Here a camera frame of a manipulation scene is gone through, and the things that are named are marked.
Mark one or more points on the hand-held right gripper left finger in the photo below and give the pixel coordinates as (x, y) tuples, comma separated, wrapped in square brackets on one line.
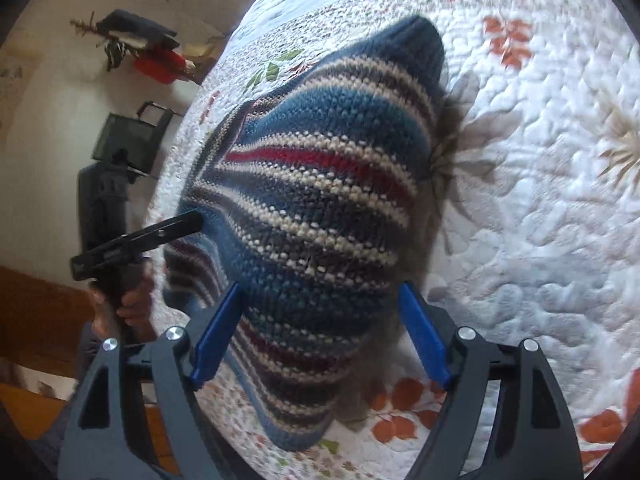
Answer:
[(217, 335)]

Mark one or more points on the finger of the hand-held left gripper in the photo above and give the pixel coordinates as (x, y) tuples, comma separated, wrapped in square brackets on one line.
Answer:
[(150, 237)]

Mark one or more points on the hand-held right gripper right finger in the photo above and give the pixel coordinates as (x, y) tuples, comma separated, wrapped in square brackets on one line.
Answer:
[(425, 335)]

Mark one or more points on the striped knit sweater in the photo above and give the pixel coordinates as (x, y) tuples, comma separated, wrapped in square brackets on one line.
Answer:
[(320, 185)]

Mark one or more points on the person's left hand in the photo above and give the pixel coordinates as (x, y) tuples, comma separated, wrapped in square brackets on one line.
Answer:
[(140, 305)]

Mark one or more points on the brown wooden furniture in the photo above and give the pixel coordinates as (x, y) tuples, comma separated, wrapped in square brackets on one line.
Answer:
[(40, 315)]

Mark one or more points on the red bag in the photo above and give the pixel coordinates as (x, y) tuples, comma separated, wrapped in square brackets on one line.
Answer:
[(160, 65)]

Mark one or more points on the white floral quilt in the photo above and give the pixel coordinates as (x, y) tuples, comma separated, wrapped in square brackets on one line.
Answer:
[(540, 210)]

